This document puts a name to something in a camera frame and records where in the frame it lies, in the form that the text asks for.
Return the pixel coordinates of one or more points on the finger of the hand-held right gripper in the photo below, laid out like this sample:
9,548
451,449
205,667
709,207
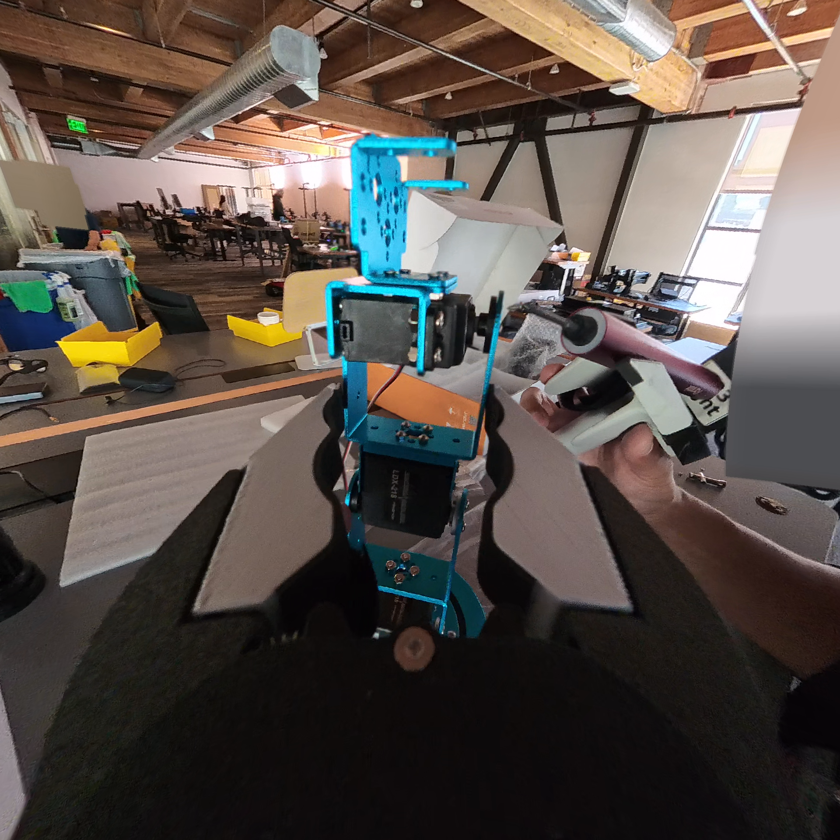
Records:
590,380
617,433

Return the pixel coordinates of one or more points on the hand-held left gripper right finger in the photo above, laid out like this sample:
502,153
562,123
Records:
564,525

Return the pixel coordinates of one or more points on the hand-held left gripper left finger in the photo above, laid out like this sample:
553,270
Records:
262,525

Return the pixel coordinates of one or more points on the red electric screwdriver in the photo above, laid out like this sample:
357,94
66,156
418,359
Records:
643,348

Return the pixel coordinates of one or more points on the blue toy robot arm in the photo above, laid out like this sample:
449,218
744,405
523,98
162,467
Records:
374,331

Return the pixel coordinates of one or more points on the person's right forearm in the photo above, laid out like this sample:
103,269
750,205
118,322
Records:
741,577

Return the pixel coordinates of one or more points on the wooden desk with equipment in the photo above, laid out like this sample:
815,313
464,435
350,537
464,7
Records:
643,308

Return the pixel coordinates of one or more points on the person's right hand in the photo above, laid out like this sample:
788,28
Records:
623,466

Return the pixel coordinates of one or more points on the bubble wrap bag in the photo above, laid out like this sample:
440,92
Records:
535,351

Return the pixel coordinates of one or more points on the white foam sheet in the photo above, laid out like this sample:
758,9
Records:
164,485

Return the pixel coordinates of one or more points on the white orange cardboard box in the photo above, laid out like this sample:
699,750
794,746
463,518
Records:
472,236

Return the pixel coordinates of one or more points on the black pouch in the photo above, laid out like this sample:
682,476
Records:
145,379

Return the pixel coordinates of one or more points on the small yellow plastic bin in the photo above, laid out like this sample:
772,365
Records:
262,334

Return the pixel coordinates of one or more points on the white cup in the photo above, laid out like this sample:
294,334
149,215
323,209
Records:
270,319

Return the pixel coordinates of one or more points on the large window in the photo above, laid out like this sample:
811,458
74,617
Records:
728,223

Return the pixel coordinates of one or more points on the beige pouch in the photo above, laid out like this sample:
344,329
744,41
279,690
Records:
97,379

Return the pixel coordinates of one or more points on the black office chair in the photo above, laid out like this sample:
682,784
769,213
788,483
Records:
174,312

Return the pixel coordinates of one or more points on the light plywood chair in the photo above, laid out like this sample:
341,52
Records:
315,295

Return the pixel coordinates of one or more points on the large yellow plastic bin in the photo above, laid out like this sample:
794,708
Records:
108,344

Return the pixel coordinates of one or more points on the black slotted cylinder holder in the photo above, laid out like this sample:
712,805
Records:
16,577

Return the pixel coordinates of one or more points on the dark slim power bank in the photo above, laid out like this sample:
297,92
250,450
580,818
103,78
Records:
23,392

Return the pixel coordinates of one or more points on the grey trash bin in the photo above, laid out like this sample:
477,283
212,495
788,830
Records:
98,289

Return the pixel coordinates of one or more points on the black eyeglasses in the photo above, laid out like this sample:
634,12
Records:
23,364

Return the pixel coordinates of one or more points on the spray bottle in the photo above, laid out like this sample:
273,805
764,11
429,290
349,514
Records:
65,305

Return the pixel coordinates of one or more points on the row of wooden desks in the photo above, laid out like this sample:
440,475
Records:
216,229

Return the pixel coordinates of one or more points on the blue plastic bin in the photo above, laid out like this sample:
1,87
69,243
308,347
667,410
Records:
26,331

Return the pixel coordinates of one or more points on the green cloth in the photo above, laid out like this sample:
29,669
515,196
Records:
26,296

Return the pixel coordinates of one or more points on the green exit sign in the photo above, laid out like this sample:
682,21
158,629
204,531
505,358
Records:
77,123

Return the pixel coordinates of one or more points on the silver spiral ventilation duct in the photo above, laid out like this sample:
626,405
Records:
630,26

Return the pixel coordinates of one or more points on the capped silver spiral duct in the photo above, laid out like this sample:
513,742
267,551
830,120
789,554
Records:
229,92

